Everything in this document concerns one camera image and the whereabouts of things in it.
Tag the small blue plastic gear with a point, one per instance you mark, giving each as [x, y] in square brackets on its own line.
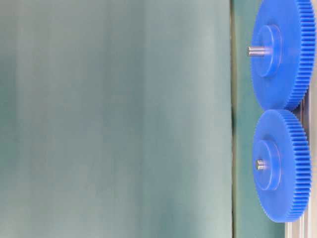
[284, 189]

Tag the steel shaft of large gear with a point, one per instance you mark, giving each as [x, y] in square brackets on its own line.
[258, 51]

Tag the large blue plastic gear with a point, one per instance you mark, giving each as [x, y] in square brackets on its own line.
[287, 29]

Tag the teal table mat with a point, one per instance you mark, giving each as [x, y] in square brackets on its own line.
[128, 119]

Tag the small steel shaft with bracket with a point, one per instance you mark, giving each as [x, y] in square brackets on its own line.
[261, 165]

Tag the aluminium extrusion rail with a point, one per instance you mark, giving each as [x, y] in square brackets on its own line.
[306, 226]

